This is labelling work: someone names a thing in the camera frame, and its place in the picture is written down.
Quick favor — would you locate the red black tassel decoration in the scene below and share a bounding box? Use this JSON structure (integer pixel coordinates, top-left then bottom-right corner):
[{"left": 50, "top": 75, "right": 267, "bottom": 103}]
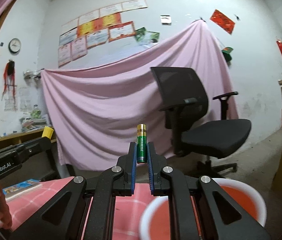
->
[{"left": 2, "top": 59, "right": 17, "bottom": 100}]

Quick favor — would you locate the group of wall certificates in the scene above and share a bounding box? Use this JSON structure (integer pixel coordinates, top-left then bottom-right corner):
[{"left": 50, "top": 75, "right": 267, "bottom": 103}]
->
[{"left": 57, "top": 0, "right": 148, "bottom": 68}]

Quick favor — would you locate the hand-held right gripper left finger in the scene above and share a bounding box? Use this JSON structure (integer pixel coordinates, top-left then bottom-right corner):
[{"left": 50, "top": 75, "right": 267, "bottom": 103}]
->
[{"left": 8, "top": 142, "right": 137, "bottom": 240}]

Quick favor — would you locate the black white wall picture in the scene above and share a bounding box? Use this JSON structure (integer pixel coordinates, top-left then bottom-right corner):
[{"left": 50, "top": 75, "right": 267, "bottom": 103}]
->
[{"left": 160, "top": 14, "right": 173, "bottom": 26}]

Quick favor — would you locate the blue paperback book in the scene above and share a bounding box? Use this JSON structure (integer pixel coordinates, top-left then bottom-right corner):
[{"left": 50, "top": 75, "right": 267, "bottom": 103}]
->
[{"left": 2, "top": 179, "right": 42, "bottom": 200}]

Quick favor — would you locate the yellow block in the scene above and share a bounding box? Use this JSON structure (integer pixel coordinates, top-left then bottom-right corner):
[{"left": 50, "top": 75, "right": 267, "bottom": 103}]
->
[{"left": 42, "top": 126, "right": 54, "bottom": 140}]

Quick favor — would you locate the hanging pink sheet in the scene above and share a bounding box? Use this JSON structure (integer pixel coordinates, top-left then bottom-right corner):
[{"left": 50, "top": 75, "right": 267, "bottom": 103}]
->
[{"left": 41, "top": 20, "right": 239, "bottom": 172}]

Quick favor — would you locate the wooden shelf desk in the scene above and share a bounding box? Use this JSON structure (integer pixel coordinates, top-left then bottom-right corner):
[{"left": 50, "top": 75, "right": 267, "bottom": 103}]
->
[{"left": 0, "top": 127, "right": 65, "bottom": 182}]

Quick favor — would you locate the orange bin with white rim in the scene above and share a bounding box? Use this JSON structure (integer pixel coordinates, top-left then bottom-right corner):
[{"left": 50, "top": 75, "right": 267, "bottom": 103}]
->
[{"left": 140, "top": 178, "right": 267, "bottom": 240}]

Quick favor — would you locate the black office chair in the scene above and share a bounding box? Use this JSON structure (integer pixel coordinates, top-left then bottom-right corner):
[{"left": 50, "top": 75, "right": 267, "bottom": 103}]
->
[{"left": 150, "top": 66, "right": 253, "bottom": 179}]

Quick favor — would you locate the paper wall calendar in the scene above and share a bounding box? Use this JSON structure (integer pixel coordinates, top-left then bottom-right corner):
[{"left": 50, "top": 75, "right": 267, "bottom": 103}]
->
[{"left": 4, "top": 87, "right": 32, "bottom": 112}]

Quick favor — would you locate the metal wall shelf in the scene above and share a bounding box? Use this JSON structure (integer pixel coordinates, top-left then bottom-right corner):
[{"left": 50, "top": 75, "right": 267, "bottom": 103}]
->
[{"left": 23, "top": 68, "right": 42, "bottom": 79}]

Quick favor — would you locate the red paper wall decoration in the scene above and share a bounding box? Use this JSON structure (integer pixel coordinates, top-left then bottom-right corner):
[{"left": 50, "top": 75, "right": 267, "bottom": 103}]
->
[{"left": 210, "top": 9, "right": 236, "bottom": 35}]

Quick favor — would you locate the green gold battery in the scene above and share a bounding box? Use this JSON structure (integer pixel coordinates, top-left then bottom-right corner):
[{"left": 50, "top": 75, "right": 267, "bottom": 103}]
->
[{"left": 136, "top": 124, "right": 148, "bottom": 164}]

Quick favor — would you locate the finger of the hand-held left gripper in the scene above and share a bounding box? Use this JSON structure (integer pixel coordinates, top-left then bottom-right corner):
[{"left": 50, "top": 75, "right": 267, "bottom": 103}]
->
[{"left": 22, "top": 136, "right": 52, "bottom": 157}]

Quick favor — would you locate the green photo print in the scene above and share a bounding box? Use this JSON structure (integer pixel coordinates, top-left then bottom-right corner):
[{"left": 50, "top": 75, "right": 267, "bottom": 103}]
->
[
  {"left": 134, "top": 27, "right": 148, "bottom": 43},
  {"left": 145, "top": 31, "right": 160, "bottom": 44}
]

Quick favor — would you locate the green cap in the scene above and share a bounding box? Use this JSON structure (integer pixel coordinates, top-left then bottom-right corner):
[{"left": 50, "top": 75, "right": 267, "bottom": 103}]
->
[{"left": 222, "top": 46, "right": 234, "bottom": 62}]

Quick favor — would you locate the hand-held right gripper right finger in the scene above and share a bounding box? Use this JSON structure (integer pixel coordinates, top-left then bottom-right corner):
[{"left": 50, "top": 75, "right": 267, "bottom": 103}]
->
[{"left": 147, "top": 141, "right": 273, "bottom": 240}]

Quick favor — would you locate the round wall clock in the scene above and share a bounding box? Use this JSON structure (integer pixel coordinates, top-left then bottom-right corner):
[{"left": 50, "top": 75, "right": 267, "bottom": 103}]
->
[{"left": 8, "top": 38, "right": 22, "bottom": 54}]

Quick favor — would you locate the stack of books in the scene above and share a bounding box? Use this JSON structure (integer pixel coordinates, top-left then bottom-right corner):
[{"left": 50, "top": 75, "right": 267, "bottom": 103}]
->
[{"left": 19, "top": 114, "right": 49, "bottom": 132}]

